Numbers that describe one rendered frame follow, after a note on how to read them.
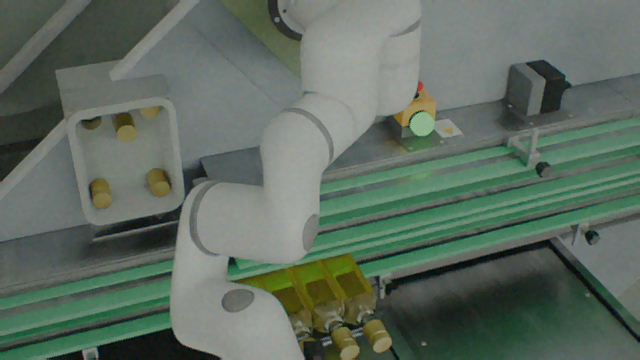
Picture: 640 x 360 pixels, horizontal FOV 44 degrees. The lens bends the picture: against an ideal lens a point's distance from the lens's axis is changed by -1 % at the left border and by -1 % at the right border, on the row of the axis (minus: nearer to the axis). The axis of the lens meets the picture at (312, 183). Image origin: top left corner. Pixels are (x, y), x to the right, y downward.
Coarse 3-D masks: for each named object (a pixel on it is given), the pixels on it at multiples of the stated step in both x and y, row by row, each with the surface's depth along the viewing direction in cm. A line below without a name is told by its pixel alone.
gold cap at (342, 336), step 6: (336, 330) 129; (342, 330) 129; (348, 330) 130; (336, 336) 128; (342, 336) 128; (348, 336) 128; (336, 342) 128; (342, 342) 127; (348, 342) 127; (354, 342) 127; (336, 348) 128; (342, 348) 126; (348, 348) 126; (354, 348) 127; (342, 354) 127; (348, 354) 127; (354, 354) 128
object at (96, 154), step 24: (72, 120) 123; (144, 120) 135; (168, 120) 130; (72, 144) 125; (96, 144) 135; (120, 144) 136; (144, 144) 138; (168, 144) 135; (96, 168) 137; (120, 168) 139; (144, 168) 141; (168, 168) 140; (120, 192) 141; (144, 192) 141; (168, 192) 141; (96, 216) 135; (120, 216) 136; (144, 216) 138
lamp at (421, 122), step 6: (414, 114) 148; (420, 114) 148; (426, 114) 148; (414, 120) 148; (420, 120) 147; (426, 120) 147; (432, 120) 148; (414, 126) 148; (420, 126) 147; (426, 126) 147; (432, 126) 148; (420, 132) 148; (426, 132) 148
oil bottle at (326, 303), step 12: (300, 264) 141; (312, 264) 141; (300, 276) 138; (312, 276) 138; (324, 276) 138; (300, 288) 137; (312, 288) 135; (324, 288) 135; (336, 288) 136; (312, 300) 133; (324, 300) 133; (336, 300) 133; (312, 312) 133; (324, 312) 131; (336, 312) 132; (324, 324) 132
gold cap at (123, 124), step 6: (120, 114) 133; (126, 114) 133; (114, 120) 132; (120, 120) 131; (126, 120) 131; (132, 120) 133; (114, 126) 132; (120, 126) 130; (126, 126) 130; (132, 126) 130; (120, 132) 130; (126, 132) 131; (132, 132) 131; (120, 138) 131; (126, 138) 131; (132, 138) 132
